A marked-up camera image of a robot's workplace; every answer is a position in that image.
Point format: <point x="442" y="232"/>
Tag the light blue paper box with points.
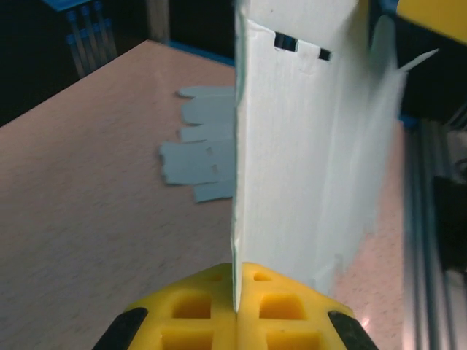
<point x="197" y="171"/>
<point x="284" y="146"/>

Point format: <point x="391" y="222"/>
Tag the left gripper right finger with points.
<point x="292" y="313"/>

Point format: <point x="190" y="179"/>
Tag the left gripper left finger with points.
<point x="182" y="313"/>

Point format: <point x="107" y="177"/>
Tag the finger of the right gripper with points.
<point x="434" y="14"/>

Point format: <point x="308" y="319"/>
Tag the wide aluminium frame rail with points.
<point x="423" y="218"/>

